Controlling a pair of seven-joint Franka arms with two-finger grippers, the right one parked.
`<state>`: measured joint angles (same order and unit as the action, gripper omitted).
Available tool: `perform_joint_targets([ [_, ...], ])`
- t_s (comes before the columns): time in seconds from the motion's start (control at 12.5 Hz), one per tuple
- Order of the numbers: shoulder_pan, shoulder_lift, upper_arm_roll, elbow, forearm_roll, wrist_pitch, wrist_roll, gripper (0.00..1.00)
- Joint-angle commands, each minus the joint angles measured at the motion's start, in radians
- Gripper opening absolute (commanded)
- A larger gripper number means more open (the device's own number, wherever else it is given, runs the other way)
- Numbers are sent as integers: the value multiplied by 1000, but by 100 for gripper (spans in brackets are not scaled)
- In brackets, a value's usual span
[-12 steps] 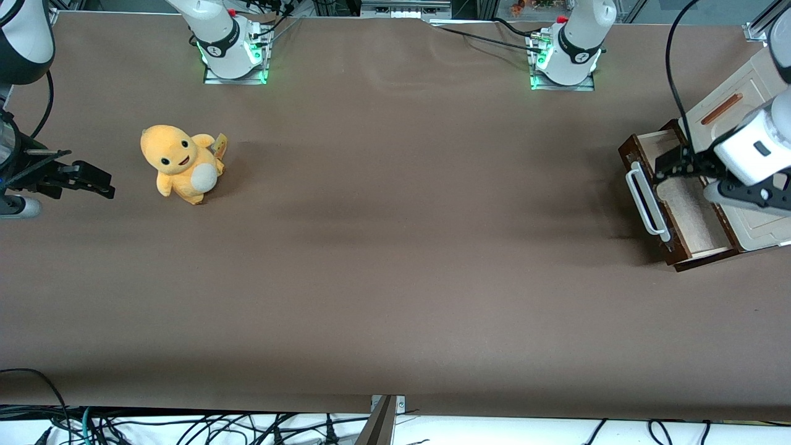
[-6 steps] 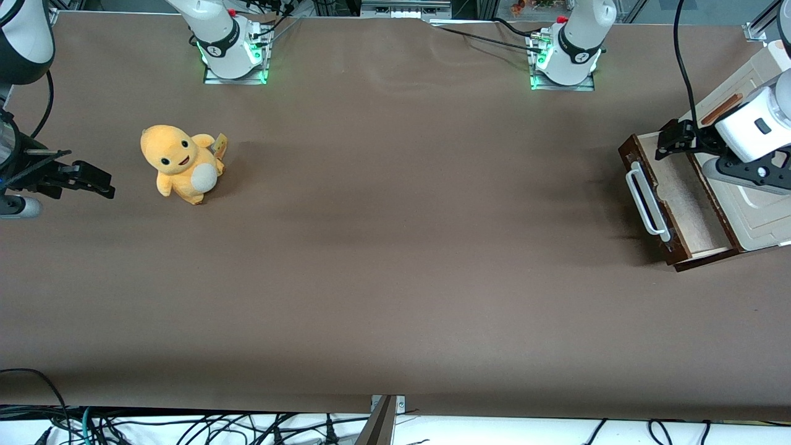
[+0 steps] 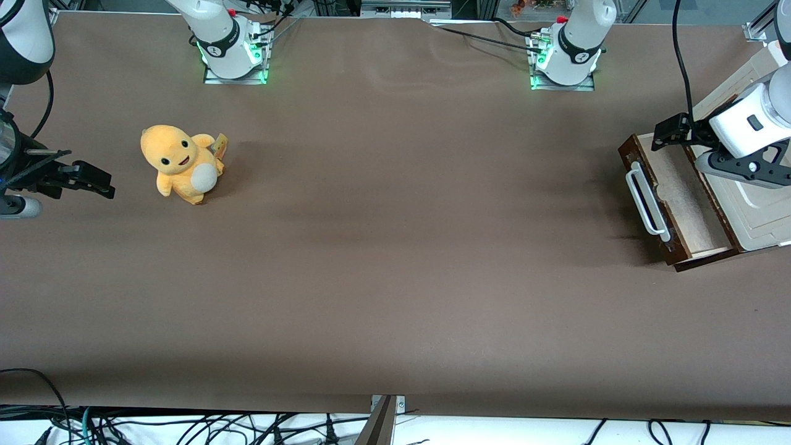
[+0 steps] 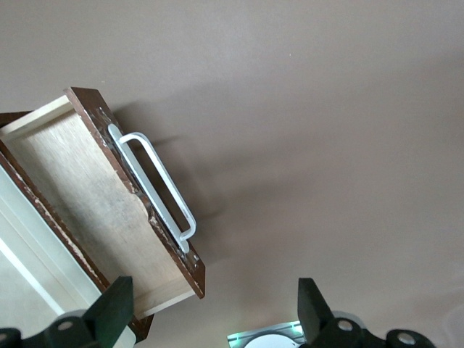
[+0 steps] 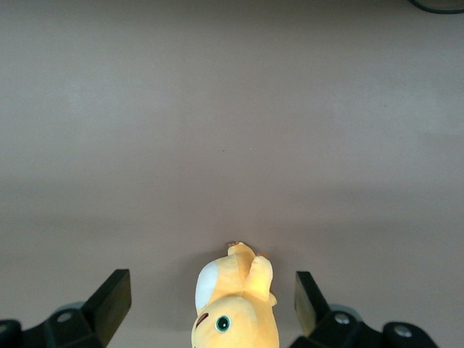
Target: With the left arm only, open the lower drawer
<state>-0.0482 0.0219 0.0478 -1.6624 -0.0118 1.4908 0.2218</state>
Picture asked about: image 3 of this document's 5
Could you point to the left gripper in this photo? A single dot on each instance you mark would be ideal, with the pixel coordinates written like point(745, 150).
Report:
point(697, 131)

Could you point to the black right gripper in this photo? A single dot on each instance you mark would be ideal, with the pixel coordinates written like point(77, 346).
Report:
point(31, 168)

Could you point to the dark brown wooden drawer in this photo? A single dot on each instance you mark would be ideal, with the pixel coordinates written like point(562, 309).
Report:
point(692, 198)

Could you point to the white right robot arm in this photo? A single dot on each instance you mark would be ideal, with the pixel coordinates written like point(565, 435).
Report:
point(216, 37)

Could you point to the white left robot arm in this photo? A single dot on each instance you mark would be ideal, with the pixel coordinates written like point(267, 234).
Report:
point(575, 37)

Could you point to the cream drawer cabinet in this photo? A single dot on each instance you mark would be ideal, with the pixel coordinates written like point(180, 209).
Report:
point(766, 204)

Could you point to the yellow plush toy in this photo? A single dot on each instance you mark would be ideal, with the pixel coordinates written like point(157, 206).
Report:
point(179, 164)

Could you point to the small orange object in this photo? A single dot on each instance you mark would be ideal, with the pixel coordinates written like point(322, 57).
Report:
point(516, 7)

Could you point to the grey metal equipment box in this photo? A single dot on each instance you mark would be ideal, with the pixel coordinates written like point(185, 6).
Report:
point(405, 9)

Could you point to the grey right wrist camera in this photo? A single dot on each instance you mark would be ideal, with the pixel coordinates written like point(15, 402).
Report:
point(21, 207)

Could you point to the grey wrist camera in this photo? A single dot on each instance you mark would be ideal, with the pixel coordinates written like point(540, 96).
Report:
point(751, 168)
point(21, 207)

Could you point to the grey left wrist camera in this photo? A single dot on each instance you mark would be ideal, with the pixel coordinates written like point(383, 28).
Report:
point(751, 168)

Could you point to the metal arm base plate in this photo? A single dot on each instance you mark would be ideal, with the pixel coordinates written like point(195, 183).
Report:
point(562, 88)
point(235, 81)

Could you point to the aluminium frame profile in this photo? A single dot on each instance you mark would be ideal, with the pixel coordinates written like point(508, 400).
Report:
point(755, 31)

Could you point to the metal table clamp bracket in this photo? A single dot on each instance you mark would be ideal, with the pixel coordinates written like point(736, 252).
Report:
point(380, 426)

